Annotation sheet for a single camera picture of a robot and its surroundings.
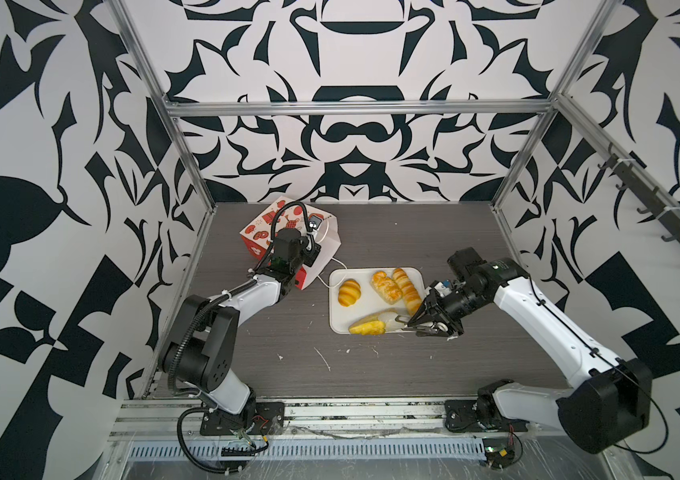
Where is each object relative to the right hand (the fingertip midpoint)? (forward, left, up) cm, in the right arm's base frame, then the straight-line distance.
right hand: (414, 325), depth 70 cm
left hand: (+30, +26, 0) cm, 40 cm away
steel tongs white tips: (-2, -1, +2) cm, 3 cm away
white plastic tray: (+10, +17, -19) cm, 27 cm away
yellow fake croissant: (+5, +9, -12) cm, 16 cm away
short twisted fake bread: (+17, +3, -14) cm, 22 cm away
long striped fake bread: (+18, -4, -16) cm, 24 cm away
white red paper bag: (+24, +22, +7) cm, 33 cm away
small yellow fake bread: (+17, +15, -16) cm, 27 cm away
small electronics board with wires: (-23, -20, -20) cm, 36 cm away
